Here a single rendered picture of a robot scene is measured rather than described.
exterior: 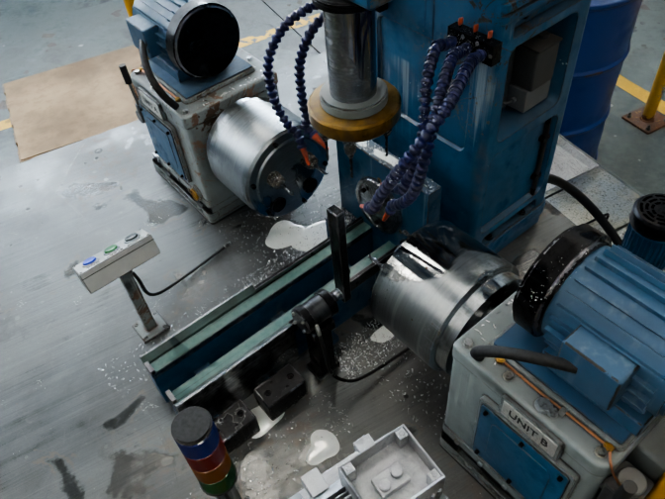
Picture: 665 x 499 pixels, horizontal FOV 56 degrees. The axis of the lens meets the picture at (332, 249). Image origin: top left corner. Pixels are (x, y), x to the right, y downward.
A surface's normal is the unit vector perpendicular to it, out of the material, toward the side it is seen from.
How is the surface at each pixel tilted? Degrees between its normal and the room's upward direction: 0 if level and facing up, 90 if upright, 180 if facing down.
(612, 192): 0
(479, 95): 90
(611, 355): 0
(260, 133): 17
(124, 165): 0
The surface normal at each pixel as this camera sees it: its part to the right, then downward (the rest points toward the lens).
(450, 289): -0.38, -0.40
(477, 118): -0.76, 0.51
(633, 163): -0.07, -0.67
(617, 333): -0.63, -0.04
